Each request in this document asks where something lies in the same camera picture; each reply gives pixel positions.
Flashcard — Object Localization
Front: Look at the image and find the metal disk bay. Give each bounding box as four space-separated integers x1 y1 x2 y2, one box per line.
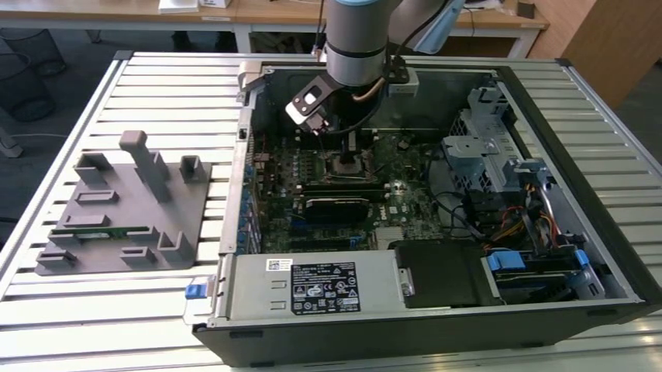
481 232 612 307

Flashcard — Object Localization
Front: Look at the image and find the blue disk carrier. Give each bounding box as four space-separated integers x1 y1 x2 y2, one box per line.
485 250 578 305

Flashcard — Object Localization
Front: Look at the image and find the white desk leg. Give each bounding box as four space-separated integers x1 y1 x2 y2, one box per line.
0 123 26 160

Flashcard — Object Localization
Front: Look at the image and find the silver power supply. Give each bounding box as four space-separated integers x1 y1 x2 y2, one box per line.
210 250 416 325

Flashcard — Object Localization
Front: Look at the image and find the CPU socket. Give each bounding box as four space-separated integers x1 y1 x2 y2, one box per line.
321 149 382 184

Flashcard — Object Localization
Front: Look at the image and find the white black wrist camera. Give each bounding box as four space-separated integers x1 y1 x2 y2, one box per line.
285 74 343 136

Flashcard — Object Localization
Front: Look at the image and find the green RAM stick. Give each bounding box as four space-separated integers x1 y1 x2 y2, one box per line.
51 226 131 238

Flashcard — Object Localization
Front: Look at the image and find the black graphics card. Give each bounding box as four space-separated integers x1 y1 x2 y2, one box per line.
303 196 373 226

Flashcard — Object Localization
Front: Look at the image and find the green motherboard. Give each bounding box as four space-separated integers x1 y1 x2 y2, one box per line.
247 129 452 253

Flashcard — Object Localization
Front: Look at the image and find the grey parts rack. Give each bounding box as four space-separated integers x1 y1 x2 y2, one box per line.
34 130 214 277

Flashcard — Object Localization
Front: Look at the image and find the coloured wire bundle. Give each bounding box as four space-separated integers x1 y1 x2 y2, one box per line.
484 181 565 251

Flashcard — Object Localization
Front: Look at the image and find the metal socket cover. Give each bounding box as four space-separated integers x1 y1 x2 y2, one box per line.
368 134 404 176

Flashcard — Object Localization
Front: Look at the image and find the black plastic shroud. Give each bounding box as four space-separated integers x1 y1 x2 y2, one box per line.
388 239 506 310

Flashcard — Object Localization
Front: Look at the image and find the silver drive cage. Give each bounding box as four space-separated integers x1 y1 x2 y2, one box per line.
440 87 524 195

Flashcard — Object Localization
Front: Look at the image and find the black case cable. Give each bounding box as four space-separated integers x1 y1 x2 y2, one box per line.
426 146 490 243

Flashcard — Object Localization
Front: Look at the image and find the black PC case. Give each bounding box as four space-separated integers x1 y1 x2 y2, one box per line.
182 57 662 369

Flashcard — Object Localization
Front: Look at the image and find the grey metal brace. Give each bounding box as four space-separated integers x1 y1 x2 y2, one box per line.
504 158 589 253

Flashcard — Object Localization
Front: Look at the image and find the silver CPU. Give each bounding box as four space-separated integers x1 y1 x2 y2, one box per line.
330 154 366 176

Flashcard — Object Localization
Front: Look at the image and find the silver chipset heat sink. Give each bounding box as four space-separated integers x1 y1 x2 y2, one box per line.
376 227 409 250

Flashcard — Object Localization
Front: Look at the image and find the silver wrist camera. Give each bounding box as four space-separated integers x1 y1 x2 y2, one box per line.
388 56 421 96

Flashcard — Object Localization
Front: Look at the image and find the wooden cabinet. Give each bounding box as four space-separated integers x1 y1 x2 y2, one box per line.
526 0 662 110

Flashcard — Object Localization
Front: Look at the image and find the black expansion slot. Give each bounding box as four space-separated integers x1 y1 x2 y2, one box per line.
287 236 361 252

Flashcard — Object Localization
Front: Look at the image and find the plain white box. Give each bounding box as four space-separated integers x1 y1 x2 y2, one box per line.
158 0 201 15

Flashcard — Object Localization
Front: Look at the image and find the black mesh waste basket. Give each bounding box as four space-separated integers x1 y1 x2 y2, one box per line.
0 29 69 78
0 52 58 123

